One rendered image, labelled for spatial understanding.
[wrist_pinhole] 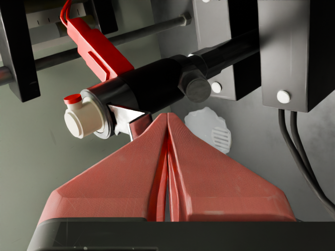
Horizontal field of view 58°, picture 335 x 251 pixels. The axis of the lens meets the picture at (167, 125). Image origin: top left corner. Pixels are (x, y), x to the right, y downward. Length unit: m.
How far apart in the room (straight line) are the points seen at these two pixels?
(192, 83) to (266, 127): 0.31
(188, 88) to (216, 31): 0.11
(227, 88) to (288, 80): 0.06
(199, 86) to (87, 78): 0.33
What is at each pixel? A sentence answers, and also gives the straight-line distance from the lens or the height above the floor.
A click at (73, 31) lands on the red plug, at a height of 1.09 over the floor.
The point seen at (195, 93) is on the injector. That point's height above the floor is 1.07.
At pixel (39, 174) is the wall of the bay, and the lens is 0.48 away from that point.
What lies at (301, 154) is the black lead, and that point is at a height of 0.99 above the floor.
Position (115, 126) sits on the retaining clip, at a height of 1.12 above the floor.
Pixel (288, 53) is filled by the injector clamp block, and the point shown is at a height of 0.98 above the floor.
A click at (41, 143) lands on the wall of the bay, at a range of 0.46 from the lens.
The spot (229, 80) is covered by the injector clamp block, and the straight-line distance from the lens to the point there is 0.27.
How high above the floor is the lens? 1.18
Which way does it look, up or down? 35 degrees down
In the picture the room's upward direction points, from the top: 120 degrees counter-clockwise
